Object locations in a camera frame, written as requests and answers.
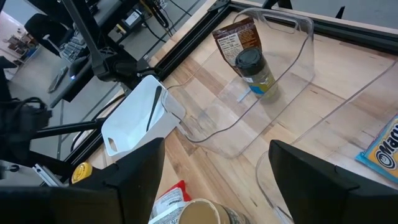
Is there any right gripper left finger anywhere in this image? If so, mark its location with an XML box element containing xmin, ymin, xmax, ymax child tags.
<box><xmin>73</xmin><ymin>138</ymin><xmax>165</xmax><ymax>224</ymax></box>

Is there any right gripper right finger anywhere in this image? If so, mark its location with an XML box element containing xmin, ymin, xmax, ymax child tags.
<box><xmin>269</xmin><ymin>139</ymin><xmax>361</xmax><ymax>224</ymax></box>

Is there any blue beef ramen packet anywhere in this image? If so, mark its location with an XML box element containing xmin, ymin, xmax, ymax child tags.
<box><xmin>355</xmin><ymin>113</ymin><xmax>398</xmax><ymax>184</ymax></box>

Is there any black lid spice jar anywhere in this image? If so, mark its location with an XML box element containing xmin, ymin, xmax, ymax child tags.
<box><xmin>234</xmin><ymin>47</ymin><xmax>279</xmax><ymax>100</ymax></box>

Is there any brown snack pouch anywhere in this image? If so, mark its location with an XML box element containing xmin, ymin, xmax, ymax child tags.
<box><xmin>212</xmin><ymin>17</ymin><xmax>263</xmax><ymax>77</ymax></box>

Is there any red ramen noodle packet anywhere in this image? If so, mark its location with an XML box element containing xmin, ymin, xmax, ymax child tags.
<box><xmin>148</xmin><ymin>180</ymin><xmax>192</xmax><ymax>224</ymax></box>

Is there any white rectangular tray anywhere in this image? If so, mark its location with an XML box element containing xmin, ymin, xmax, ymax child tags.
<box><xmin>101</xmin><ymin>74</ymin><xmax>187</xmax><ymax>157</ymax></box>

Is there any clear plastic bin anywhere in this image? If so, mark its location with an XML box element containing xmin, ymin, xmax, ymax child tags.
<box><xmin>255</xmin><ymin>58</ymin><xmax>398</xmax><ymax>224</ymax></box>
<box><xmin>161</xmin><ymin>7</ymin><xmax>315</xmax><ymax>159</ymax></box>

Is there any computer keyboard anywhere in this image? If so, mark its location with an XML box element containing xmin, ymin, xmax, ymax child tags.
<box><xmin>60</xmin><ymin>30</ymin><xmax>86</xmax><ymax>63</ymax></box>

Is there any black office chair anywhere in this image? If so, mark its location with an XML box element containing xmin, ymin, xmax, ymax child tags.
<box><xmin>24</xmin><ymin>12</ymin><xmax>75</xmax><ymax>57</ymax></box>

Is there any black metal rig frame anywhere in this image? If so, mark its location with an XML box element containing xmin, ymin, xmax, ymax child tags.
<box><xmin>30</xmin><ymin>0</ymin><xmax>398</xmax><ymax>187</ymax></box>

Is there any black clamp bracket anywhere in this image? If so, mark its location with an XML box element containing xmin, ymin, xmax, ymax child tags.
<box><xmin>262</xmin><ymin>0</ymin><xmax>293</xmax><ymax>10</ymax></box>

